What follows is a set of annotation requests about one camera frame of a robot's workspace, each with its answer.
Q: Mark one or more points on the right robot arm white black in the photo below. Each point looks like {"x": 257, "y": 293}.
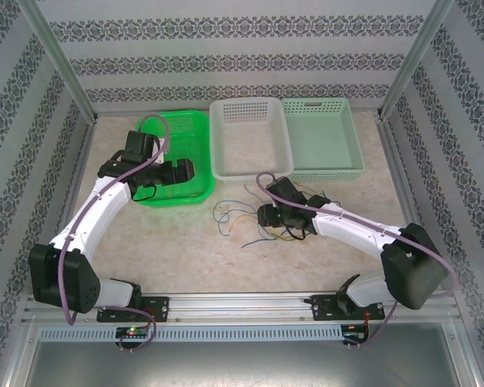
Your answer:
{"x": 347, "y": 225}

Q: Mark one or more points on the bright green plastic basket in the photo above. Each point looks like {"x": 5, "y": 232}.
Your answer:
{"x": 185, "y": 137}

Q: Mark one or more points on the white plastic basket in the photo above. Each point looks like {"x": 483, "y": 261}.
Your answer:
{"x": 246, "y": 141}

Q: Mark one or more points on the mint green plastic basket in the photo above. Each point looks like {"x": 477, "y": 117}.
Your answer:
{"x": 322, "y": 137}

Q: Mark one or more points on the right controller circuit board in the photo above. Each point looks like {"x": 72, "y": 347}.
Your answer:
{"x": 355, "y": 335}

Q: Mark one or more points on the controller circuit board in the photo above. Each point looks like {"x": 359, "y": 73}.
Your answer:
{"x": 355, "y": 335}
{"x": 133, "y": 332}

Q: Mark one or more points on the grey metal panel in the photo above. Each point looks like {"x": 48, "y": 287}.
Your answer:
{"x": 242, "y": 363}

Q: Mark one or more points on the left controller circuit board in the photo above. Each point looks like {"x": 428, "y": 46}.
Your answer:
{"x": 133, "y": 332}

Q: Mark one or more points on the aluminium side rail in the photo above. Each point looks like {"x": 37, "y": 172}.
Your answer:
{"x": 69, "y": 201}
{"x": 401, "y": 173}

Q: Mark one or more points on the aluminium mounting rail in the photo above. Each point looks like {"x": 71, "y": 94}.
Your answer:
{"x": 242, "y": 308}

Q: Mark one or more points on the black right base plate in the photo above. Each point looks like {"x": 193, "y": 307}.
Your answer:
{"x": 322, "y": 308}

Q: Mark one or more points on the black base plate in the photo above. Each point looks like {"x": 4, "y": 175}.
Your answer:
{"x": 161, "y": 308}
{"x": 322, "y": 308}

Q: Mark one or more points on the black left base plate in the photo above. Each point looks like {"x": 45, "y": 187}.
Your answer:
{"x": 161, "y": 308}

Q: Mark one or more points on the aluminium frame post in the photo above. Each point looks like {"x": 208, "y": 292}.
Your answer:
{"x": 418, "y": 60}
{"x": 60, "y": 60}

